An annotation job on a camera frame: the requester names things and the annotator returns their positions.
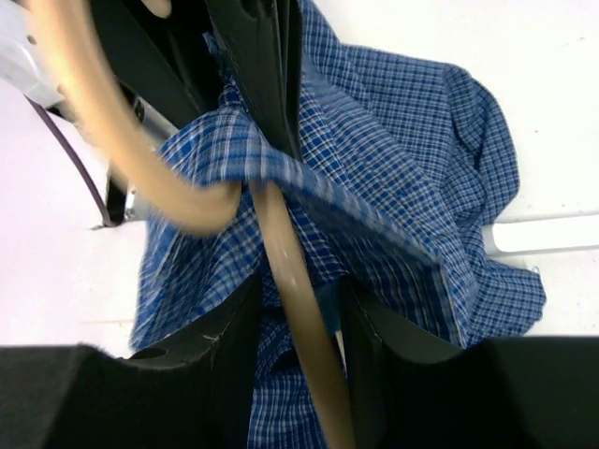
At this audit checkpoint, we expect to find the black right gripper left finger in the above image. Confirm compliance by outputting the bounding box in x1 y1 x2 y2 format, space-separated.
1 275 262 448

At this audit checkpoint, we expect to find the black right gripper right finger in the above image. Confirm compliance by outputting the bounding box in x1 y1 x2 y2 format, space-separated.
340 277 598 448

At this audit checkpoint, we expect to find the blue plaid shirt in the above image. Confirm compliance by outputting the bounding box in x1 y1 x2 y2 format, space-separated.
130 1 546 448

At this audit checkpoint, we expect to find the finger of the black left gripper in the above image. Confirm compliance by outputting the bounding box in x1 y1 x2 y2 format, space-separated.
89 0 200 129
205 0 302 159

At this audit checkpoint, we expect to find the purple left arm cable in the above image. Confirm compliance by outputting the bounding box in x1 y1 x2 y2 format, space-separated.
27 95 116 229

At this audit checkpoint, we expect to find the metal clothes rack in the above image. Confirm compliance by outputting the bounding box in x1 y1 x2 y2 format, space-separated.
482 215 598 255

